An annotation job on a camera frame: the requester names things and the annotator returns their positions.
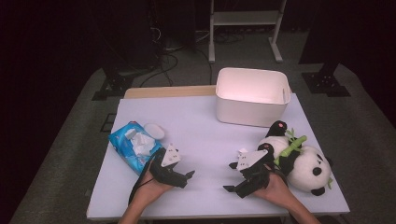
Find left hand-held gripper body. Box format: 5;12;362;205
148;143;188;189

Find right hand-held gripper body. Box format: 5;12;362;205
236;148;276;199

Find white wet wipe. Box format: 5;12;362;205
130;132;156;156

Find blue wet wipes pack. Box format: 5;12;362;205
107;120;166;176

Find panda plush toy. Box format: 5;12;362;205
257;120;334;197

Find white storage box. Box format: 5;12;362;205
215;67;291;128

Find person's left hand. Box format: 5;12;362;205
132;169;174;206

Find person's right hand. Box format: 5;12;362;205
253;172;292;203

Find white table board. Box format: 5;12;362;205
86;92;350;220

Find black floor grate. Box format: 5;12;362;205
100;113;117;133

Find black stand base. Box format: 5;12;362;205
301;62;351;98
92;66;134;102

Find white metal stand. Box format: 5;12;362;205
208;0;288;64

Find black floor cables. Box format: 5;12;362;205
138;26;216;89

